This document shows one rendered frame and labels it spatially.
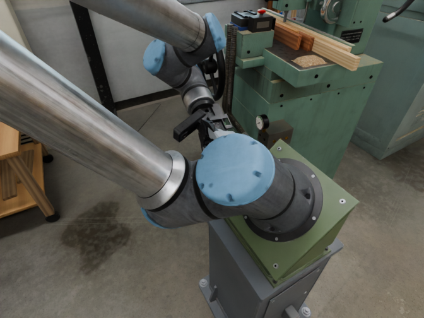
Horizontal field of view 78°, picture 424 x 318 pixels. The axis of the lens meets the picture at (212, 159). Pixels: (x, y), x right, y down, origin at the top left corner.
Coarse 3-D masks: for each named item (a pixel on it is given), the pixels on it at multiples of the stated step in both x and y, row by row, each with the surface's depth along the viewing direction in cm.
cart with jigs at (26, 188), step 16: (0, 128) 125; (0, 144) 115; (16, 144) 115; (32, 144) 171; (0, 160) 157; (16, 160) 116; (32, 160) 157; (48, 160) 183; (0, 176) 149; (16, 176) 149; (32, 176) 127; (0, 192) 140; (16, 192) 139; (32, 192) 129; (0, 208) 132; (16, 208) 132; (48, 208) 139
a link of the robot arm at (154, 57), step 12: (156, 48) 70; (168, 48) 68; (144, 60) 72; (156, 60) 69; (168, 60) 69; (156, 72) 71; (168, 72) 72; (180, 72) 73; (168, 84) 78; (180, 84) 78
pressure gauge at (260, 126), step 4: (256, 116) 105; (260, 116) 102; (264, 116) 103; (256, 120) 106; (260, 120) 103; (264, 120) 102; (268, 120) 102; (256, 124) 107; (260, 124) 104; (264, 124) 102; (268, 124) 103; (260, 128) 105; (264, 128) 104
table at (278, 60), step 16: (224, 48) 111; (272, 48) 100; (288, 48) 100; (240, 64) 100; (256, 64) 101; (272, 64) 97; (288, 64) 88; (320, 64) 88; (336, 64) 88; (288, 80) 90; (304, 80) 87; (320, 80) 90
